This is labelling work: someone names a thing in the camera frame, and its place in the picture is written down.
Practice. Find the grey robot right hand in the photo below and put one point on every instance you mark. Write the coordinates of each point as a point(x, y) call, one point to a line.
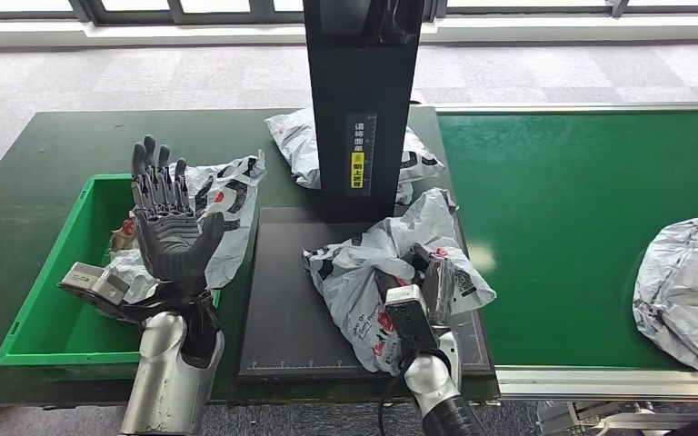
point(439, 283)

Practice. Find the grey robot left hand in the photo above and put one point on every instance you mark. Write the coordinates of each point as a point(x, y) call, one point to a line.
point(171, 247)

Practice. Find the white parcel red print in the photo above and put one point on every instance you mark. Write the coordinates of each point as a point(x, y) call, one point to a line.
point(234, 192)

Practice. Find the white parcel bag promise print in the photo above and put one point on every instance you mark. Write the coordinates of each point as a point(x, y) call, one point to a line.
point(349, 283)

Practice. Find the plain grey parcel bag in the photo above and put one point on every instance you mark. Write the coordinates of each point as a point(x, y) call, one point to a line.
point(686, 295)

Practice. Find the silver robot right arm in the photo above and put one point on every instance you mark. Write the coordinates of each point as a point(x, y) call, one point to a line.
point(439, 391)

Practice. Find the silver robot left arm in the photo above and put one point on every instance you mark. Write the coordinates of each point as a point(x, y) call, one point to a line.
point(168, 373)

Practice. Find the white parcel bag black stripes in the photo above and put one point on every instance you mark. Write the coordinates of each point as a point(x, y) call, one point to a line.
point(292, 141)

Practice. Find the green conveyor belt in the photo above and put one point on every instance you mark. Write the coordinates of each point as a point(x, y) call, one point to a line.
point(566, 180)

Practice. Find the black inbound scanner machine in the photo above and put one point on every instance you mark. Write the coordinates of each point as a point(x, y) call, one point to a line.
point(361, 72)

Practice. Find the green plastic crate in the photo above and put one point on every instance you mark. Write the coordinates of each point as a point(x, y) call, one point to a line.
point(54, 325)

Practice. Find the yellow black instruction label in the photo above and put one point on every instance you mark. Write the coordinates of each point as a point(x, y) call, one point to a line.
point(360, 162)

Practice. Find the dark green table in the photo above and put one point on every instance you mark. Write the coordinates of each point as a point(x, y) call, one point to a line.
point(54, 144)

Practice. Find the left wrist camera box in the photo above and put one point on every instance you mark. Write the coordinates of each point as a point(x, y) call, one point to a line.
point(93, 283)

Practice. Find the aluminium conveyor side rail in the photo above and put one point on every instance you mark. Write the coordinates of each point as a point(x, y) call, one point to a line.
point(566, 108)
point(626, 382)

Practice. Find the dark window frame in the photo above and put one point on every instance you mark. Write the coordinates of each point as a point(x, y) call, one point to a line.
point(144, 15)

